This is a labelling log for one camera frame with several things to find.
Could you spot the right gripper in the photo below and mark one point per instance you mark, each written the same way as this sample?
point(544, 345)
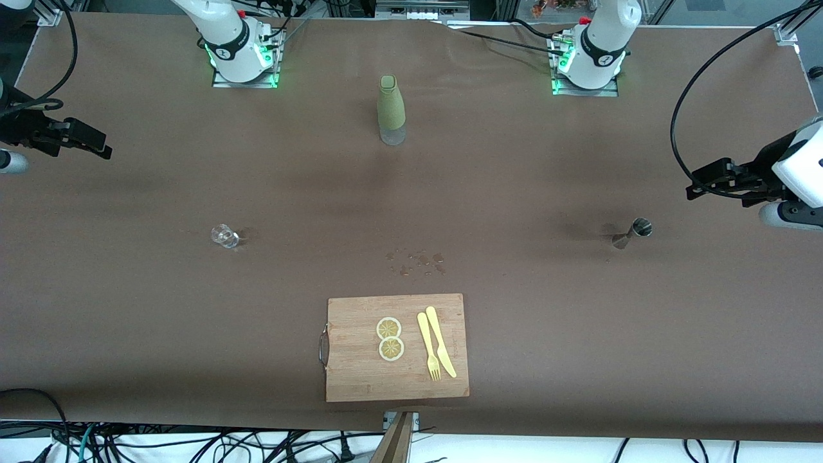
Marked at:
point(19, 128)

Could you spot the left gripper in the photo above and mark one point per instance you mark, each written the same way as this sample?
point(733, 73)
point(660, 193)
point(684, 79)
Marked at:
point(761, 170)

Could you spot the steel double jigger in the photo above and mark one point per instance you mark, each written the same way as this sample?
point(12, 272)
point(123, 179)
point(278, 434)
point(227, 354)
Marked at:
point(633, 231)

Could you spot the clear glass measuring cup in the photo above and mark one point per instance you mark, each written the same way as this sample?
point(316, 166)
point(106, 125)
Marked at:
point(225, 236)

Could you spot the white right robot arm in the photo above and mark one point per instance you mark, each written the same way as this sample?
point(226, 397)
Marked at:
point(231, 45)

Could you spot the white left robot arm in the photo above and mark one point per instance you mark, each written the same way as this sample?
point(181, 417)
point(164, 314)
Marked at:
point(601, 45)

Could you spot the brown table cover sheet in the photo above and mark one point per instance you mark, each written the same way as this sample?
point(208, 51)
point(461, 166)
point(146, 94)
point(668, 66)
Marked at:
point(193, 321)

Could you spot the green sleeved glass bottle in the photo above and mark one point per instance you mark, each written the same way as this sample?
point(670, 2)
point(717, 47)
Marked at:
point(391, 106)

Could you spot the spilled liquid droplets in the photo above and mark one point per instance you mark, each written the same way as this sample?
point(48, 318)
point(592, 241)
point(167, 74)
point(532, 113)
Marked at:
point(418, 260)

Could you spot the yellow plastic knife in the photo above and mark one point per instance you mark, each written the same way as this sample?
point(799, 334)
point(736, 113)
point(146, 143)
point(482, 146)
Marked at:
point(440, 341)

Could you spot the yellow plastic fork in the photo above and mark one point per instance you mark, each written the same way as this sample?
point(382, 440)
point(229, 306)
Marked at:
point(427, 344)

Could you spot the grey power strip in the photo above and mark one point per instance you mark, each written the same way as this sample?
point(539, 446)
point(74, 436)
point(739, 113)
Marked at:
point(421, 9)

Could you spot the lemon slice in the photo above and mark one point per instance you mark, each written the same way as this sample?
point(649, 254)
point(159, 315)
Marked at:
point(388, 328)
point(391, 349)

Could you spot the wooden cutting board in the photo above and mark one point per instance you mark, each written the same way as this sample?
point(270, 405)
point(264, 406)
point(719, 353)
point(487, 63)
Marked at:
point(360, 373)

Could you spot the aluminium frame corner bracket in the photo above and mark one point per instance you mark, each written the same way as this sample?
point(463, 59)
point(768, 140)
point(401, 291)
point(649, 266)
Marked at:
point(794, 26)
point(50, 11)

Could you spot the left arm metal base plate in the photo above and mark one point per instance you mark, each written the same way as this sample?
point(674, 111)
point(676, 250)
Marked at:
point(611, 91)

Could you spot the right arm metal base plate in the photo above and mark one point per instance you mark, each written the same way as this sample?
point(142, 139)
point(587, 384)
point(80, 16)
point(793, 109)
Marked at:
point(222, 80)

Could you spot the wooden post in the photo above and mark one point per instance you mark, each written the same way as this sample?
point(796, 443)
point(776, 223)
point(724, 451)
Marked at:
point(393, 444)

